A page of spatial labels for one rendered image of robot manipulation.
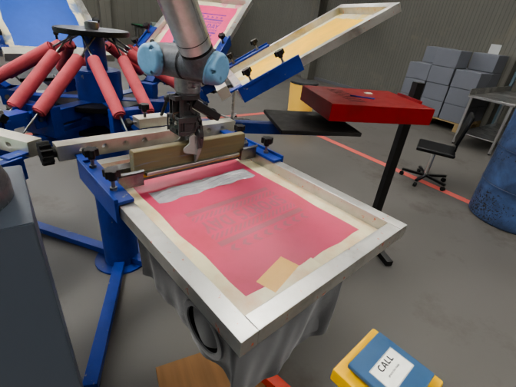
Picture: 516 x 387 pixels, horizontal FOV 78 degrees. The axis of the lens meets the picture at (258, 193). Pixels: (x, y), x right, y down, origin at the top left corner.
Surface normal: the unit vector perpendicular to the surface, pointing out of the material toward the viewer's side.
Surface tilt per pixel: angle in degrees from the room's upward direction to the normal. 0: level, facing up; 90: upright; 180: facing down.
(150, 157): 90
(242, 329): 0
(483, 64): 90
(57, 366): 90
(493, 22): 90
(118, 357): 0
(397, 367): 0
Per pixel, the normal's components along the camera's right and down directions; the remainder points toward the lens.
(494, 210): -0.89, 0.14
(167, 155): 0.66, 0.42
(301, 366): 0.11, -0.87
